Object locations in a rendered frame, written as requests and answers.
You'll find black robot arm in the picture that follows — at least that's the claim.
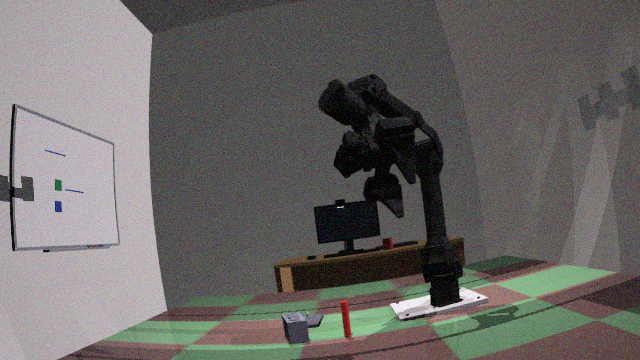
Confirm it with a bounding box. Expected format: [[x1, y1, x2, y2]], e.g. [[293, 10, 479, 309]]
[[318, 74, 463, 307]]

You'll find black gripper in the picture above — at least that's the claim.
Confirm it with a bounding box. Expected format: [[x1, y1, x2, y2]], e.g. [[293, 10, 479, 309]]
[[357, 116, 416, 219]]

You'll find dark red peg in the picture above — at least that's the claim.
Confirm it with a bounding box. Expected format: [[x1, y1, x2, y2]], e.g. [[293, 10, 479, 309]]
[[341, 301, 352, 337]]

